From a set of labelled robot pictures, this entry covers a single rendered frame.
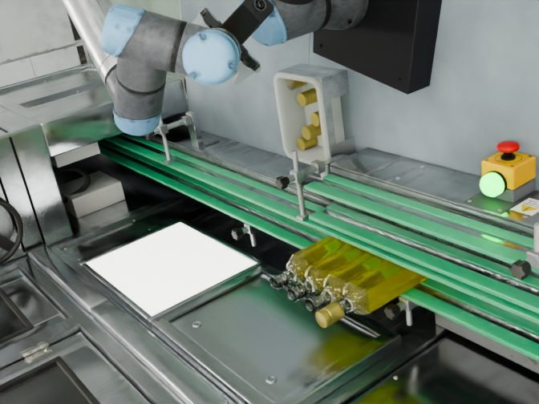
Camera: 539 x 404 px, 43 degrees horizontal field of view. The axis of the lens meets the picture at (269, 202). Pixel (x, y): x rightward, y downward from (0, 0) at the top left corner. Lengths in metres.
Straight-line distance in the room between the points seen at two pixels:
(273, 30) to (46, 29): 3.82
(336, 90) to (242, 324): 0.58
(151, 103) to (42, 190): 1.13
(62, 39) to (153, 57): 4.07
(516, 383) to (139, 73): 0.88
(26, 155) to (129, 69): 1.13
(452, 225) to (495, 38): 0.35
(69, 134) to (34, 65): 2.87
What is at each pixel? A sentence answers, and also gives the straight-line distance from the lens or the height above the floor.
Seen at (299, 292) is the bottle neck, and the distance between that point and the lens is 1.37.
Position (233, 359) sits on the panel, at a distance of 1.44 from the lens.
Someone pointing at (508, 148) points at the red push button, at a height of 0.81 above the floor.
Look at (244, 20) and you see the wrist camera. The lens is 1.15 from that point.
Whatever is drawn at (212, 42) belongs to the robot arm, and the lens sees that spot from 0.95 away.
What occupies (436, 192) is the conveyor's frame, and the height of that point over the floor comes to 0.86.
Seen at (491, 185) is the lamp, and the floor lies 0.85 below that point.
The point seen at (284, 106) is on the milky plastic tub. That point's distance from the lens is 1.71.
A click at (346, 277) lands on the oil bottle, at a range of 1.35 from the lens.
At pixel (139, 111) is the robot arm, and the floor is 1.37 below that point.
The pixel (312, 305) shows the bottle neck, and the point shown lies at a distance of 1.32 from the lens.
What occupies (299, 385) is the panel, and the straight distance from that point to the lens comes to 1.35.
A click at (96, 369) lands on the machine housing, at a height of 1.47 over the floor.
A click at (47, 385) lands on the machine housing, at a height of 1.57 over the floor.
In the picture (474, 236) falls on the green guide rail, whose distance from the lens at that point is 1.24.
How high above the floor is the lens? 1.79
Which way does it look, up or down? 30 degrees down
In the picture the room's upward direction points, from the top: 114 degrees counter-clockwise
